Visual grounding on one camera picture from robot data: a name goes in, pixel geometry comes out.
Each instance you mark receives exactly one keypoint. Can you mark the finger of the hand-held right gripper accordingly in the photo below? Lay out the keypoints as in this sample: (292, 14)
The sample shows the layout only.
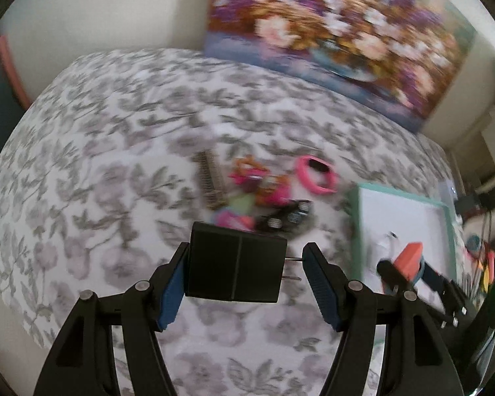
(390, 276)
(433, 276)

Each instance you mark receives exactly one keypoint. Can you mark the pink wristband watch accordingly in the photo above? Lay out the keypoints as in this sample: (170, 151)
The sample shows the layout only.
(316, 174)

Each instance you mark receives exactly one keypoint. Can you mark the grey floral blanket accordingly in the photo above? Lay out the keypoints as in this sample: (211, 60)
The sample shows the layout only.
(119, 165)

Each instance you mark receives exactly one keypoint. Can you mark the patterned metal hair clip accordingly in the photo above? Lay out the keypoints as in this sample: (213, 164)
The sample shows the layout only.
(209, 181)

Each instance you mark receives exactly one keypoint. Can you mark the flower painting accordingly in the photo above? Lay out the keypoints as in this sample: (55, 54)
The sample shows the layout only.
(338, 29)

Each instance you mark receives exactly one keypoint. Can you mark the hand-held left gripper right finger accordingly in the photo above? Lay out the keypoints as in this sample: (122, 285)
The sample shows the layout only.
(319, 284)

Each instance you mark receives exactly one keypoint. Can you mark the pink and orange toy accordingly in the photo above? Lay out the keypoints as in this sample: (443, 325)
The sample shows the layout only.
(258, 181)

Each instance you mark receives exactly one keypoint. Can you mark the light green toy piece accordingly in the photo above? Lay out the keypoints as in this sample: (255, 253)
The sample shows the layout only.
(239, 205)

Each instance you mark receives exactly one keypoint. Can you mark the pink door frame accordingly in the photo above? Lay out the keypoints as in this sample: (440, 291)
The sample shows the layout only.
(13, 72)

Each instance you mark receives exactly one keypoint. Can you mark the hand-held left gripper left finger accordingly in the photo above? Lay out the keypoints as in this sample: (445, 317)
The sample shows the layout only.
(171, 293)

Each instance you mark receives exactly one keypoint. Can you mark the white tray with teal rim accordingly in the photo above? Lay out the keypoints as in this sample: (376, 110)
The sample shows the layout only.
(404, 231)

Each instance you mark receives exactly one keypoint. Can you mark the orange block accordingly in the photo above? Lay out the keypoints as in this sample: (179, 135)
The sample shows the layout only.
(411, 262)

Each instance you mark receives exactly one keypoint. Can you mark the black power adapter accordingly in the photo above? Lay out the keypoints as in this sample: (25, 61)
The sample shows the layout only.
(235, 266)

